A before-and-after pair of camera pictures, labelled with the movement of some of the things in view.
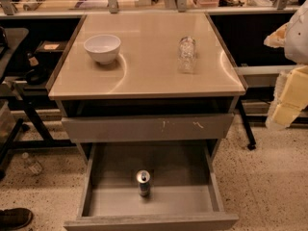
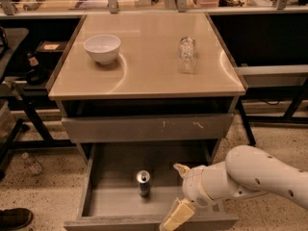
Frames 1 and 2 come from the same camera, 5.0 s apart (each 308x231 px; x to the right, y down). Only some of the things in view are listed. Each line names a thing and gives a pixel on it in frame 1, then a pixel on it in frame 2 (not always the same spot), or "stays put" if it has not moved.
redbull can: (143, 177) stays put
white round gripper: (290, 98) -> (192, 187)
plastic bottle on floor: (34, 166) stays put
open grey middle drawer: (155, 185) stays put
